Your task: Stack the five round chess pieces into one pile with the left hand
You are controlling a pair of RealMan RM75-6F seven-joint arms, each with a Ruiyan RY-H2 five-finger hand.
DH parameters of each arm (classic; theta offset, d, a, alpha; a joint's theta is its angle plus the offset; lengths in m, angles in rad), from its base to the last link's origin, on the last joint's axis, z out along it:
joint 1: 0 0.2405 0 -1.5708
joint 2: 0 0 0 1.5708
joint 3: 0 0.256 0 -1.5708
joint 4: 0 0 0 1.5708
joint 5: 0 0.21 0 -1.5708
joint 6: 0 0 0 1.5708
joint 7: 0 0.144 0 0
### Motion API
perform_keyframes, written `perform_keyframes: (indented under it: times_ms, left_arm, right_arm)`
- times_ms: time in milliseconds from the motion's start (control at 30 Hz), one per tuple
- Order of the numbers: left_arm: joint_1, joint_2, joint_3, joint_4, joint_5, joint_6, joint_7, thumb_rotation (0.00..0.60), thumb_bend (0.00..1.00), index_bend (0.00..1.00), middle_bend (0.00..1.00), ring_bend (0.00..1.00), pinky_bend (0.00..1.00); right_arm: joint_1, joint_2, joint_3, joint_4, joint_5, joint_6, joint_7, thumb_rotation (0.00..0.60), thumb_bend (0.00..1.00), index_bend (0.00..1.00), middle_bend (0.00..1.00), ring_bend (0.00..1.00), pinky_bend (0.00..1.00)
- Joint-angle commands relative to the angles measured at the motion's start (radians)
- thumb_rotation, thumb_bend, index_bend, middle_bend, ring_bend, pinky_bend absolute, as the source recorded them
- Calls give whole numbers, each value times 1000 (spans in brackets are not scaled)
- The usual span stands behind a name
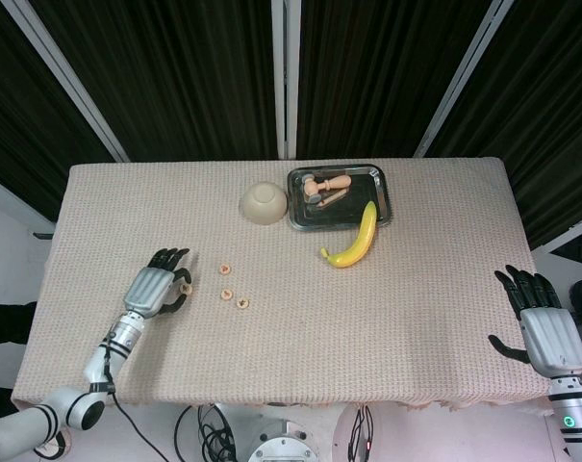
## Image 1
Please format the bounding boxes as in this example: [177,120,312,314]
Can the beige woven tablecloth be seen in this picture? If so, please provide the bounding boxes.
[10,157,554,415]

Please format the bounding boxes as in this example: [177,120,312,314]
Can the black pleated curtain panel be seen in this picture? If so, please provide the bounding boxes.
[0,0,118,222]
[30,0,278,163]
[295,0,489,160]
[424,0,582,251]

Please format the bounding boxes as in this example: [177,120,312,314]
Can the white frame post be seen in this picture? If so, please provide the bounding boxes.
[413,0,514,159]
[270,0,302,160]
[0,0,130,164]

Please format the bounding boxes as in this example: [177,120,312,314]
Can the red and black cables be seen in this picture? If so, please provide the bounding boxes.
[347,405,376,462]

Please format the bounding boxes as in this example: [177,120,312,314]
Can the white frame base bar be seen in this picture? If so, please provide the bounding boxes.
[530,214,582,254]

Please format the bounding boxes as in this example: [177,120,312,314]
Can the beige upturned bowl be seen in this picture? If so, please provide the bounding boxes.
[238,180,289,227]

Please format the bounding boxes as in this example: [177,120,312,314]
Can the white sneaker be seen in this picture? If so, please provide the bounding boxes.
[33,427,75,458]

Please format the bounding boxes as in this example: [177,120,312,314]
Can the silver robot torso flange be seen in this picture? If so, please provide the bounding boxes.
[246,421,316,462]

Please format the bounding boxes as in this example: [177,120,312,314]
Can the black cable loop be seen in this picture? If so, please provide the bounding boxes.
[173,405,196,462]

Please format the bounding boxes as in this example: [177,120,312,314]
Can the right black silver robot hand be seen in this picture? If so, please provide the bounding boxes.
[487,264,582,377]

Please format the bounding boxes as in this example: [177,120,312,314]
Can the shiny metal tray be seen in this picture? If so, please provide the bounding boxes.
[286,165,393,234]

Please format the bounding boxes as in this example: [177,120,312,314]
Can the yellow toy banana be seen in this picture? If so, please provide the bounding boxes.
[319,200,379,270]

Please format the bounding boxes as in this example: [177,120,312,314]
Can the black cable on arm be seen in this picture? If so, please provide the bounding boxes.
[102,331,150,462]

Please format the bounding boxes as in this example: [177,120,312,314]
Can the person in black clothes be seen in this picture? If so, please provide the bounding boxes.
[0,301,38,420]

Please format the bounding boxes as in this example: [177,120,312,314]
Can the black coiled cable bundle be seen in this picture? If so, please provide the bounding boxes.
[196,403,237,462]

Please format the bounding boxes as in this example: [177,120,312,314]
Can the wooden toy hammer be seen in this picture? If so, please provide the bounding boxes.
[301,172,353,204]

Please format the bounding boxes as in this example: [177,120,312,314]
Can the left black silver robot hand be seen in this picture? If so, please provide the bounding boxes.
[121,246,194,320]

